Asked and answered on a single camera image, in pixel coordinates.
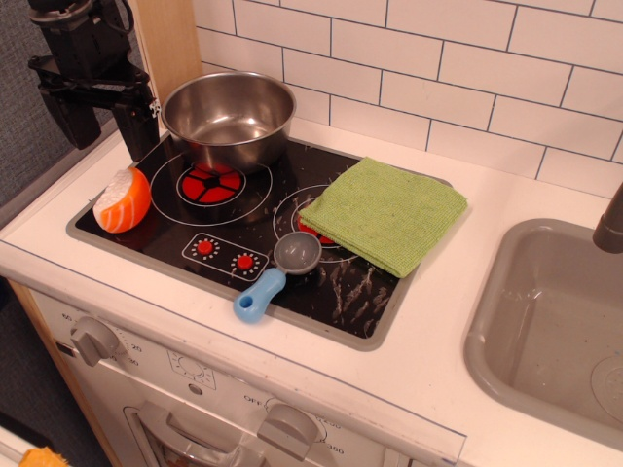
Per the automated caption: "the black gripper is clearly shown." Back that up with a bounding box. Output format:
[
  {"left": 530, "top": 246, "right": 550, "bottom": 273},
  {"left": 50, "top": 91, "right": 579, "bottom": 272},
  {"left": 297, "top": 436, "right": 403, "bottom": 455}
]
[{"left": 28, "top": 14, "right": 160, "bottom": 162}]

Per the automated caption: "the orange white toy sushi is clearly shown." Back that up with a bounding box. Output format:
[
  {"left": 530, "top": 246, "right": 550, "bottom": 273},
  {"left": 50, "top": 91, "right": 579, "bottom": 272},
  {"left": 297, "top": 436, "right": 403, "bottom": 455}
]
[{"left": 92, "top": 167, "right": 151, "bottom": 234}]

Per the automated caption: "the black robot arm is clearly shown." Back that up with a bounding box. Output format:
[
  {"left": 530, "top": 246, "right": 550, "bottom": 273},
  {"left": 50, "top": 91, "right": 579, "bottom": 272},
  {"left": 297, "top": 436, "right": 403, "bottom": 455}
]
[{"left": 28, "top": 0, "right": 160, "bottom": 162}]

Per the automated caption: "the green folded cloth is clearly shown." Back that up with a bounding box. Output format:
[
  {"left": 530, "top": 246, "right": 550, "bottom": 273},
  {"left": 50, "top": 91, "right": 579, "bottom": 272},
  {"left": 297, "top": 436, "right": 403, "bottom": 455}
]
[{"left": 300, "top": 158, "right": 467, "bottom": 278}]

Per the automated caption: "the stainless steel pot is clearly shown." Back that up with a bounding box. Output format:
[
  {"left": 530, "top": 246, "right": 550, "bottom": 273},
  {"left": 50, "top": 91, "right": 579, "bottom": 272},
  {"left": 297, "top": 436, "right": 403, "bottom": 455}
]
[{"left": 161, "top": 71, "right": 297, "bottom": 174}]

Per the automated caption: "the black toy stove top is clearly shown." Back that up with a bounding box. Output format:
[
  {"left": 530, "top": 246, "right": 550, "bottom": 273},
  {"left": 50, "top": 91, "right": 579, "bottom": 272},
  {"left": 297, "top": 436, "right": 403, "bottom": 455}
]
[{"left": 67, "top": 137, "right": 409, "bottom": 351}]

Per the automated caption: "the left red stove knob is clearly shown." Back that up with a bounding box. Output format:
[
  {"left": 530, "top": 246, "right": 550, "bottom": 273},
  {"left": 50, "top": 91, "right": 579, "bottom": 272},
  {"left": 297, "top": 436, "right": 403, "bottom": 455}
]
[{"left": 196, "top": 239, "right": 214, "bottom": 256}]

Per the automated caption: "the red stove knob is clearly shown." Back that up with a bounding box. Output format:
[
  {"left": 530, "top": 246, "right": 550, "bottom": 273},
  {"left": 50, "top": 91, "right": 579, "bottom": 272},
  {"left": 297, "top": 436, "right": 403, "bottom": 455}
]
[
  {"left": 236, "top": 254, "right": 255, "bottom": 270},
  {"left": 196, "top": 239, "right": 214, "bottom": 256}
]

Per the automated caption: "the right red stove knob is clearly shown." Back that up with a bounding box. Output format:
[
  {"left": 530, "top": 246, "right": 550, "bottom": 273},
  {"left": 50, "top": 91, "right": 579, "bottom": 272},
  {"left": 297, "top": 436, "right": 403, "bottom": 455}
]
[{"left": 236, "top": 254, "right": 255, "bottom": 270}]

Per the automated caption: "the left grey oven knob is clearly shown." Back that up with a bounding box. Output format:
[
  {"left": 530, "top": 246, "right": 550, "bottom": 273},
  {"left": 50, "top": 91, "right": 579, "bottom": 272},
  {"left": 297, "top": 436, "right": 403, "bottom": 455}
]
[{"left": 70, "top": 317, "right": 120, "bottom": 367}]

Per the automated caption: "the grey oven knob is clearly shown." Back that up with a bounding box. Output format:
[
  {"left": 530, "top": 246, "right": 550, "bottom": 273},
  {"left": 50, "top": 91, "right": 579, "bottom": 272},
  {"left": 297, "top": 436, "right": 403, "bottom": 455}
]
[
  {"left": 257, "top": 404, "right": 319, "bottom": 461},
  {"left": 70, "top": 317, "right": 120, "bottom": 367}
]

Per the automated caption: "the orange yellow object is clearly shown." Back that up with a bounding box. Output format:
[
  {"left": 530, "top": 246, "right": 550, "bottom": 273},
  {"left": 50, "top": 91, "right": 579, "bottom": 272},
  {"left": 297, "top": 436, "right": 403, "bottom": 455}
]
[{"left": 18, "top": 447, "right": 69, "bottom": 467}]

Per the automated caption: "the right grey oven knob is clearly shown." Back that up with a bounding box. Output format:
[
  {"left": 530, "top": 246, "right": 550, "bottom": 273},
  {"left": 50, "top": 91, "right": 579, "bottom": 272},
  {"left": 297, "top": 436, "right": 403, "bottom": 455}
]
[{"left": 257, "top": 404, "right": 319, "bottom": 461}]

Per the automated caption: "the grey plastic sink basin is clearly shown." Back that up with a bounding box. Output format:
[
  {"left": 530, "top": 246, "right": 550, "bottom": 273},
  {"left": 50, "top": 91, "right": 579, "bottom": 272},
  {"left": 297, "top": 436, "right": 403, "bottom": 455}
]
[{"left": 464, "top": 219, "right": 622, "bottom": 449}]

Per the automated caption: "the grey faucet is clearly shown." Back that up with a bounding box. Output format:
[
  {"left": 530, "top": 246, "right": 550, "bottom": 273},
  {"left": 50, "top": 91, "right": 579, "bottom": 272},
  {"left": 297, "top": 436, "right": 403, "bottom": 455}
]
[{"left": 593, "top": 184, "right": 623, "bottom": 254}]

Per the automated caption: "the wooden side post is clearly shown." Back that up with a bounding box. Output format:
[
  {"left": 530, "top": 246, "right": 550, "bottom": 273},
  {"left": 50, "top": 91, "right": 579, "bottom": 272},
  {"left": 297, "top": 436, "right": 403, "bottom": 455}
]
[{"left": 129, "top": 0, "right": 202, "bottom": 105}]

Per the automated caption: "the grey scoop blue handle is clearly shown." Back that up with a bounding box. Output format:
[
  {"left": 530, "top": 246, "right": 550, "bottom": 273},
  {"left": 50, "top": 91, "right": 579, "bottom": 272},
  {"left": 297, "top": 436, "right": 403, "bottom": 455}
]
[{"left": 233, "top": 232, "right": 322, "bottom": 324}]

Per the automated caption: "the grey oven door handle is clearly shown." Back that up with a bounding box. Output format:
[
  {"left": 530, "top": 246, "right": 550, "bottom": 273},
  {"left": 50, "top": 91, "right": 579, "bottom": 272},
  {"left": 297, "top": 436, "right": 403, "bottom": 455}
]
[{"left": 135, "top": 402, "right": 267, "bottom": 466}]

